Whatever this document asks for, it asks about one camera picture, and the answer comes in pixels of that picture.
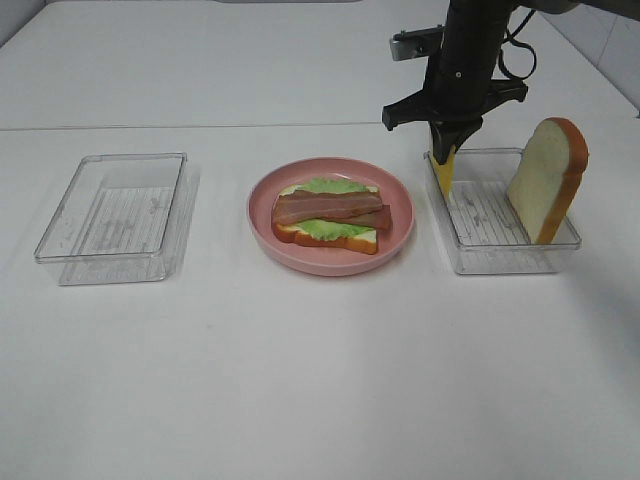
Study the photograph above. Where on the bacon strip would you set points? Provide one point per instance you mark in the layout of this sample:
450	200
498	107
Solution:
304	205
380	219

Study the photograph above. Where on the clear plastic tray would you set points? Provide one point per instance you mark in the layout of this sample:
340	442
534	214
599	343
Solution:
123	218
479	228

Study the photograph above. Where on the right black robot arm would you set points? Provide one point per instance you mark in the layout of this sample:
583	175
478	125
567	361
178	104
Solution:
462	53

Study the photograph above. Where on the pink round plate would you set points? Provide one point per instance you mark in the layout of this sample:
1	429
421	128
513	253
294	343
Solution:
330	261

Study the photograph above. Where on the bread slice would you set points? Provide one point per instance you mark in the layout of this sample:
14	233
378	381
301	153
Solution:
547	178
352	245

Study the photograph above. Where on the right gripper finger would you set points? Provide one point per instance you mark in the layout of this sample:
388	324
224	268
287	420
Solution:
462	130
443	140

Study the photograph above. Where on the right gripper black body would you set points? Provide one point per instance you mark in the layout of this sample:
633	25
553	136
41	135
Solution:
452	96

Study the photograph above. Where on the green lettuce leaf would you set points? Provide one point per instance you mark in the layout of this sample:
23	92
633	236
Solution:
324	231

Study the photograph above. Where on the left clear plastic tray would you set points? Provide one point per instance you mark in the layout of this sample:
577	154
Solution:
123	218

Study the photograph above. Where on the yellow cheese slice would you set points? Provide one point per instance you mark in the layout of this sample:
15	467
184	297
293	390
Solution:
444	172

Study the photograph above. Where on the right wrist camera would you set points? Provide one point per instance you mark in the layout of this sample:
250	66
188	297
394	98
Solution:
407	45

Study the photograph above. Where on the right clear plastic tray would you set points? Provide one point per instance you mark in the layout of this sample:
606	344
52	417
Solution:
479	228

